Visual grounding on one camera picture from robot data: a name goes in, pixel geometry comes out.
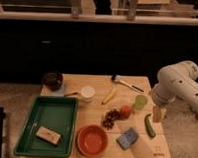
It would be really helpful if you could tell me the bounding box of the yellow banana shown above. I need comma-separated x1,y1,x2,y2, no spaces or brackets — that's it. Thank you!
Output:
101,88,117,105

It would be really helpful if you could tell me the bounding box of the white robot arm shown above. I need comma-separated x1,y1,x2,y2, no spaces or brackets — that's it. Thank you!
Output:
151,60,198,123

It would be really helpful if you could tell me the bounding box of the red bowl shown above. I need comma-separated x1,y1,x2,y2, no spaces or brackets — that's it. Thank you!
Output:
76,124,108,157

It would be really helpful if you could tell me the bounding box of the dark brown bowl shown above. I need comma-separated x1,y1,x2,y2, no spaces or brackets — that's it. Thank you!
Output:
42,71,63,90

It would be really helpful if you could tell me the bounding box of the green cucumber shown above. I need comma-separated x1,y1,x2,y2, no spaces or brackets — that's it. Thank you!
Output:
144,114,156,138

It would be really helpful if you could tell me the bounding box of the green translucent cup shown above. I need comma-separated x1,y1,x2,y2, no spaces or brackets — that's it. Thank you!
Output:
134,95,148,111

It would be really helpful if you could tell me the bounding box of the red apple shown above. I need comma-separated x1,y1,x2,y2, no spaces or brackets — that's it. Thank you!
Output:
120,106,131,119

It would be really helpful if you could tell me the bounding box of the blue sponge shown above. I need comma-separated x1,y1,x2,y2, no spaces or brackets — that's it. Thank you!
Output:
116,127,139,150

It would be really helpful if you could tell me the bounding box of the dark grape bunch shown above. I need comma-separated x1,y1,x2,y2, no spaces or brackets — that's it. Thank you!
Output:
101,109,120,130

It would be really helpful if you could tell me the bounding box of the white cup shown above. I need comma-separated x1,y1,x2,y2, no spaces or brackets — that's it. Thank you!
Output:
80,86,96,102

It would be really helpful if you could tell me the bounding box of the small wooden spoon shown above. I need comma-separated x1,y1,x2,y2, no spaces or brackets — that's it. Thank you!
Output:
64,91,79,97

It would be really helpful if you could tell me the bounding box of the green plastic tray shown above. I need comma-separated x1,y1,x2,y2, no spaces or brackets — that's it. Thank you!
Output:
14,95,78,158

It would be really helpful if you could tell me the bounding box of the tan sponge block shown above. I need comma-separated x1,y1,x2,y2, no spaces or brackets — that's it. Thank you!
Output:
36,126,61,145

